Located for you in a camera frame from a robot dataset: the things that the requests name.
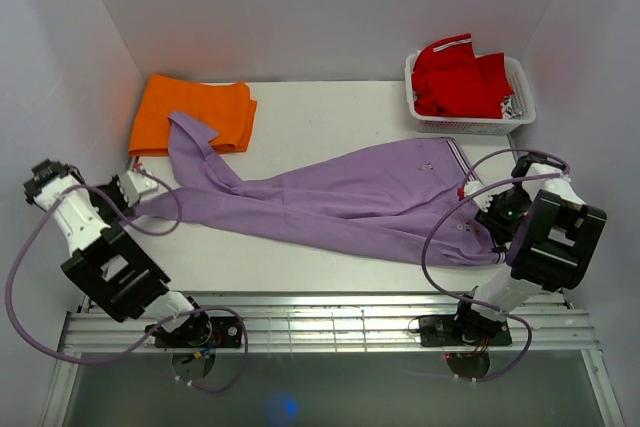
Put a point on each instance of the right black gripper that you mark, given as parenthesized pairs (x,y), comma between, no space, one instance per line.
(501,231)

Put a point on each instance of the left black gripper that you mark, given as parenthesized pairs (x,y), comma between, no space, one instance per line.
(123,206)

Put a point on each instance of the purple trousers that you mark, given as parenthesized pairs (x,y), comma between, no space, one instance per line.
(386,202)

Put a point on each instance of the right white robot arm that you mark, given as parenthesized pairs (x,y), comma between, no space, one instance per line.
(546,233)

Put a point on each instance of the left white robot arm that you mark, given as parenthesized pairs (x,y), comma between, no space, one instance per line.
(105,262)

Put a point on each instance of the folded orange trousers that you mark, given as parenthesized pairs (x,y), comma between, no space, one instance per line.
(227,109)

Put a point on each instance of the red trousers in basket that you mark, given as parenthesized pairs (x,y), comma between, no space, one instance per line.
(449,80)

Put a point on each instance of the white plastic basket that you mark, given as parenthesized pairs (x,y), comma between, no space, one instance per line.
(522,100)

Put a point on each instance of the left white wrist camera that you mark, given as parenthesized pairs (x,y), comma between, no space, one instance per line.
(135,183)

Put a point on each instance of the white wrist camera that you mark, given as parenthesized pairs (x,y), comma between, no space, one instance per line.
(479,193)
(135,183)

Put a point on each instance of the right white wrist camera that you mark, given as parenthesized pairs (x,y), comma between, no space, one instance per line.
(479,193)

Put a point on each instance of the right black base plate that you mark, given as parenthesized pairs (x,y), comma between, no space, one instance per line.
(435,334)

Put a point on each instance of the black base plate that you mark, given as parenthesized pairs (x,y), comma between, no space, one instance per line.
(435,334)
(230,334)

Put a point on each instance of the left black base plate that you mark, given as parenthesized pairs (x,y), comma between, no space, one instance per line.
(230,334)

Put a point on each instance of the aluminium rail frame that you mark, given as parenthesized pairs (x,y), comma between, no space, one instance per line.
(296,299)

